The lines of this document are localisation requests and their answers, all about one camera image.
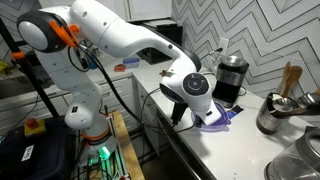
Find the white wall outlet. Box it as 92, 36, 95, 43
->
218, 37, 230, 56

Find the red emergency stop button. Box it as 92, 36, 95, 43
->
23, 117, 47, 138

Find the metal ladle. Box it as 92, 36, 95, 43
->
271, 96, 320, 120

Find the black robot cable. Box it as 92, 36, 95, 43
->
66, 41, 201, 134

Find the wooden spoon in holder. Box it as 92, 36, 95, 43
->
283, 65, 304, 98

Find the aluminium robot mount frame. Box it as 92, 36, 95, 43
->
71, 106, 131, 180

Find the container with blue lid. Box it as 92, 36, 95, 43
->
122, 57, 141, 69

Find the glass blender jar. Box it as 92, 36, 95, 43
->
263, 126, 320, 180

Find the long black power cord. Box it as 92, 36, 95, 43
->
139, 47, 224, 161

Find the silver dishwasher handle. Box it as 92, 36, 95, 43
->
155, 113, 201, 180

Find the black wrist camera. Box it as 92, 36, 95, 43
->
170, 102, 188, 126

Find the shiny metal utensil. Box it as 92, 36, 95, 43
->
297, 88, 320, 109

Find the metal utensil holder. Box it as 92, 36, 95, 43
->
255, 92, 294, 136

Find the wooden spatula in holder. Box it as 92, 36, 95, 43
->
278, 61, 292, 96

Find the small orange object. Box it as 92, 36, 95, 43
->
113, 63, 127, 73

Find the black control box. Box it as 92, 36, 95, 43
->
0, 115, 73, 180

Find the black stand pole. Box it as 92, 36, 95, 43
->
0, 18, 61, 118

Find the wooden board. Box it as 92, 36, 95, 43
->
111, 110, 146, 180

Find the black microwave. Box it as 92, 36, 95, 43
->
143, 21, 184, 65

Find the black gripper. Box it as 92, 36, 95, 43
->
194, 115, 203, 129

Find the black coffee grinder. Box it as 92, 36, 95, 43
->
212, 55, 250, 109

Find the blue plastic lid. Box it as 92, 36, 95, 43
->
191, 101, 232, 132

